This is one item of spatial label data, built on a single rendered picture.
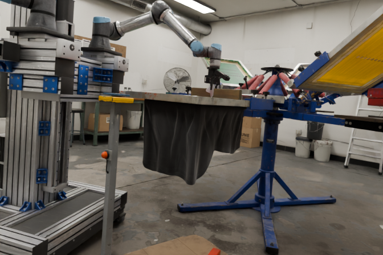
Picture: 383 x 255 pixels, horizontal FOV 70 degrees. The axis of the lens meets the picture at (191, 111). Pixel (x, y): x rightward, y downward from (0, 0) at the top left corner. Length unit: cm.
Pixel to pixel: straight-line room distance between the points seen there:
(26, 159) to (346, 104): 519
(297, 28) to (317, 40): 51
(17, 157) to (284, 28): 561
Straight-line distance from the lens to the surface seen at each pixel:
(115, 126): 147
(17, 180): 203
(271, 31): 657
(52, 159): 189
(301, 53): 619
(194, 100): 130
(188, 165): 147
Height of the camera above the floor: 98
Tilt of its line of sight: 3 degrees down
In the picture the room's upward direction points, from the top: 5 degrees clockwise
